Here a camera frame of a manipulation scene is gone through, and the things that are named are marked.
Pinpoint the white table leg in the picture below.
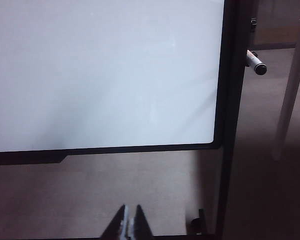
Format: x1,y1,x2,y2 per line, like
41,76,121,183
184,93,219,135
271,17,300,162

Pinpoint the black clip on stand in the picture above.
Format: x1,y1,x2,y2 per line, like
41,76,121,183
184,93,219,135
249,17,258,33

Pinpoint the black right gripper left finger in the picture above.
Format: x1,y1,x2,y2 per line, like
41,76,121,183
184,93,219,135
99,204,130,240

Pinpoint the black caster wheel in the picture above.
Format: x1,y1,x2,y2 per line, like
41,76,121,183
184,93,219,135
189,208,209,236

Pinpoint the white marker pen black cap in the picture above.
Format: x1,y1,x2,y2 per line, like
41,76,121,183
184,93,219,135
245,49,268,76

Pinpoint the white whiteboard with black frame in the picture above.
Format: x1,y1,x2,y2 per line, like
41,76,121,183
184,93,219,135
0,0,232,166

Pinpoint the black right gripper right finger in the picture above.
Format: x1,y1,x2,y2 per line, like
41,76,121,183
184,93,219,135
129,204,155,240

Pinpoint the black whiteboard stand frame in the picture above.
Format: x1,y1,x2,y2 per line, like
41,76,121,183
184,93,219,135
149,0,253,240

